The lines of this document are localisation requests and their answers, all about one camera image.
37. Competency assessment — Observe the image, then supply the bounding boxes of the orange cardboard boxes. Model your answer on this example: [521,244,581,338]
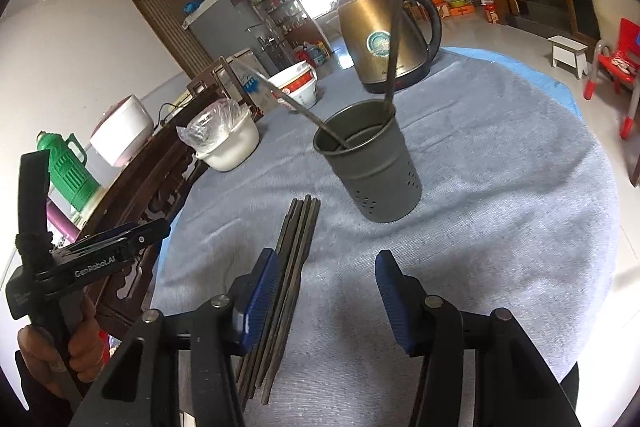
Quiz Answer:
[429,0,477,20]

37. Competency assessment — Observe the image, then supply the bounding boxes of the bronze electric kettle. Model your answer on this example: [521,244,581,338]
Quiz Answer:
[337,0,444,88]

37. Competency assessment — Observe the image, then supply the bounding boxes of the blue table cover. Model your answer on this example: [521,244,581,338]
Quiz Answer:
[440,47,584,124]

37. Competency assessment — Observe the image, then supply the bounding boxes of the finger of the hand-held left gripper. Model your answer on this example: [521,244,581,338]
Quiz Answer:
[65,219,172,258]

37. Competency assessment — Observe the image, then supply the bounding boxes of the white step stool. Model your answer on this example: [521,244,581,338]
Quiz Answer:
[546,35,590,80]

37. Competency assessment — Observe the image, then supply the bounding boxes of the dark wooden chair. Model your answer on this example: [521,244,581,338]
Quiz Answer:
[187,56,264,124]

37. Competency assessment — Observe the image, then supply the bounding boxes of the white pot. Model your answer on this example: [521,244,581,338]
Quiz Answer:
[192,107,261,172]

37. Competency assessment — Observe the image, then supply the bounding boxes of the white chest freezer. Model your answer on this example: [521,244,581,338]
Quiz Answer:
[231,48,267,104]

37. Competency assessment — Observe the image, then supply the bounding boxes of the person's left hand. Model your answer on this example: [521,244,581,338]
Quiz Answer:
[17,294,107,401]

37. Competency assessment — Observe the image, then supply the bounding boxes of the cream armchair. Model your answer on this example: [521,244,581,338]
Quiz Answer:
[585,0,640,58]

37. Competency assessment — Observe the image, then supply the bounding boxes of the red plastic chair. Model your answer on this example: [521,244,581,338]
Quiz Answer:
[582,18,640,140]

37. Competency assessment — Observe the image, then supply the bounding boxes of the brown wooden door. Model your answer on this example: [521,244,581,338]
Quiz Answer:
[124,0,214,81]

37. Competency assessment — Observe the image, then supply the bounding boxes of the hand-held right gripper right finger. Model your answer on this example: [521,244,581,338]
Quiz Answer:
[375,249,571,427]

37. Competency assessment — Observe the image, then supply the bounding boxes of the dark wooden sideboard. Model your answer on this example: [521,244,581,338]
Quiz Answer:
[50,92,263,340]

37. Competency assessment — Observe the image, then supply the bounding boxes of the chopsticks standing in holder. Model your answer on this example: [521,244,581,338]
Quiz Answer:
[234,57,348,148]

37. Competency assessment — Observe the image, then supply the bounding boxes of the grey metal utensil holder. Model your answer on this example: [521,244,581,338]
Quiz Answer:
[313,101,422,224]

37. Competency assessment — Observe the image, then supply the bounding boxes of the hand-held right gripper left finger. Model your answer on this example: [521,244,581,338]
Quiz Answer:
[75,248,281,427]

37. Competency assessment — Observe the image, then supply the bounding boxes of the white and pink rice cooker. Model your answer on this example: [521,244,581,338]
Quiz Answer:
[90,95,155,168]

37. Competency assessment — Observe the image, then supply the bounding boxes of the grey table cloth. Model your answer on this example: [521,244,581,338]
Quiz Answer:
[150,49,622,427]

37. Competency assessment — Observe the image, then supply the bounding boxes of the green thermos flask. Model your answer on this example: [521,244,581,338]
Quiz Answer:
[36,132,102,214]

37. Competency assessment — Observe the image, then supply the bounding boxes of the grey refrigerator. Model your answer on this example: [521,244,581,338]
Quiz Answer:
[182,0,281,78]

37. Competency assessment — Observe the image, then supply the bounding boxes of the purple cylinder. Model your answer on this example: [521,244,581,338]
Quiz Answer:
[45,201,80,249]

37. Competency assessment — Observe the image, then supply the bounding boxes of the black kettle base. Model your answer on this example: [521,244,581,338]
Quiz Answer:
[360,52,437,96]

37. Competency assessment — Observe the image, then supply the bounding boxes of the white and red bowl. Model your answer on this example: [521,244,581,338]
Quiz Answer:
[268,61,321,110]

